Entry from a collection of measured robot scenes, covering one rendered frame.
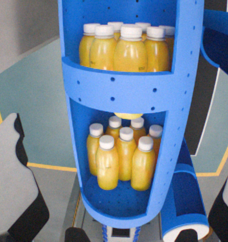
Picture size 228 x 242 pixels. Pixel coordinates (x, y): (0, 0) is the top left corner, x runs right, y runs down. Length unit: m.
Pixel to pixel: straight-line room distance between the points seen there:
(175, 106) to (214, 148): 1.85
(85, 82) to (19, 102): 1.69
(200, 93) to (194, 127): 0.32
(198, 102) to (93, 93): 1.36
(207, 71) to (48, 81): 1.29
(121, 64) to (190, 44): 0.13
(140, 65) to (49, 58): 1.37
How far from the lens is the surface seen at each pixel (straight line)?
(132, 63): 0.35
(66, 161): 2.25
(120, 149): 0.56
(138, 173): 0.57
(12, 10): 0.71
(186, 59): 0.33
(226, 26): 0.75
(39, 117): 1.98
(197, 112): 1.66
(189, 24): 0.32
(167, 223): 1.18
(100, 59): 0.40
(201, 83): 1.56
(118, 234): 1.06
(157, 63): 0.40
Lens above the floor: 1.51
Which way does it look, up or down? 57 degrees down
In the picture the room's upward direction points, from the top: 172 degrees counter-clockwise
